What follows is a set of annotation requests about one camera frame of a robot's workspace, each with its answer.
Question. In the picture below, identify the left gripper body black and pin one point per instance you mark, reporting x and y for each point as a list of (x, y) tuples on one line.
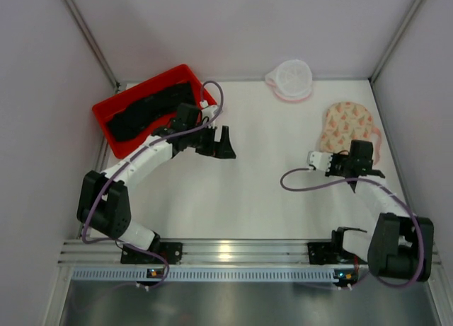
[(211, 142)]

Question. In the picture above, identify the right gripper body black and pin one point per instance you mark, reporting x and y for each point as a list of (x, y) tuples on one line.
[(357, 174)]

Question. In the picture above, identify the floral pink laundry bag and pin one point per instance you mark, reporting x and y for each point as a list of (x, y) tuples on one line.
[(345, 122)]

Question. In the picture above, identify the white mesh laundry bag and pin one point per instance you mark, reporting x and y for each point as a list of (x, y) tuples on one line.
[(291, 81)]

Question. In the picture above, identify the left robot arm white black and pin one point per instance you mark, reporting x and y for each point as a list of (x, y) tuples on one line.
[(104, 203)]

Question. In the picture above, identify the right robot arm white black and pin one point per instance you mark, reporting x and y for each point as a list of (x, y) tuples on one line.
[(397, 244)]

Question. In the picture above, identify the black bra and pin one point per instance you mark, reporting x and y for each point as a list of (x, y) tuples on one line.
[(139, 115)]

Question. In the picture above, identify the red plastic bin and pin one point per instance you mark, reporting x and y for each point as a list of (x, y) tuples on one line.
[(105, 110)]

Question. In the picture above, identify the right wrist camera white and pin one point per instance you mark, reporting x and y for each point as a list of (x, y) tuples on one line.
[(319, 160)]

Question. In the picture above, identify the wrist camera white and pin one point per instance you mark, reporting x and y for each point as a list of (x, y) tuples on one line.
[(319, 160), (208, 111)]

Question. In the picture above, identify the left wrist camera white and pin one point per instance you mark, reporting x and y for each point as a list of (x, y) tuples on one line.
[(208, 111)]

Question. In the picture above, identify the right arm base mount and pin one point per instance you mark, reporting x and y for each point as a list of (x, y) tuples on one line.
[(323, 253)]

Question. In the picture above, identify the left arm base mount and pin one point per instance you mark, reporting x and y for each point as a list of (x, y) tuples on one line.
[(170, 251)]

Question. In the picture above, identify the slotted cable duct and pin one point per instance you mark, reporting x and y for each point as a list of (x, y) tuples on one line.
[(216, 275)]

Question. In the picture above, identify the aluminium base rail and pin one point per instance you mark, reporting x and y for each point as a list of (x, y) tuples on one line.
[(201, 253)]

